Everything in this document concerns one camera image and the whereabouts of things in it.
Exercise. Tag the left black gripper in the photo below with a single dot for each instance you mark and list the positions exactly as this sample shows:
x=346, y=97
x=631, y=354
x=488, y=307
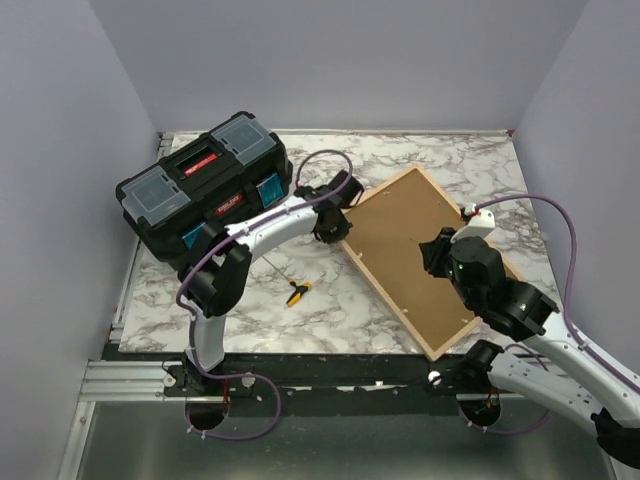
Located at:
x=339, y=233

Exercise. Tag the wooden picture frame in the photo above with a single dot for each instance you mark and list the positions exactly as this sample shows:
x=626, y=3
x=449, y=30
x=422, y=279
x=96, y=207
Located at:
x=388, y=225

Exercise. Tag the aluminium extrusion rail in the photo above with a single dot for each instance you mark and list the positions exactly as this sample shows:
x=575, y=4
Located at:
x=124, y=381

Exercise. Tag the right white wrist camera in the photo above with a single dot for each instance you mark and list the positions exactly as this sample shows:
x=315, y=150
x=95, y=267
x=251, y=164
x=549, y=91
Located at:
x=478, y=222

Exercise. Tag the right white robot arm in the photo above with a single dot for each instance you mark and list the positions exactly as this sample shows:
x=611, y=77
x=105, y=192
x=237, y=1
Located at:
x=595, y=391

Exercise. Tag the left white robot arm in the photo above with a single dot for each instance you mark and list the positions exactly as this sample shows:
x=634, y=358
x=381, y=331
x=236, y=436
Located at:
x=214, y=280

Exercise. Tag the black plastic toolbox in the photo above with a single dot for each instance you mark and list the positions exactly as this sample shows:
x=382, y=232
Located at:
x=227, y=175

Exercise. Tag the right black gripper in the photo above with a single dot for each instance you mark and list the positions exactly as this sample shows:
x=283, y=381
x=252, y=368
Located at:
x=434, y=250

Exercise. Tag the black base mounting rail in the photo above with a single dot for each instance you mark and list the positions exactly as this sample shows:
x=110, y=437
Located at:
x=332, y=385

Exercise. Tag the yellow black hex key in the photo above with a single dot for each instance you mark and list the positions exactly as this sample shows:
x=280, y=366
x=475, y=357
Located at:
x=299, y=290

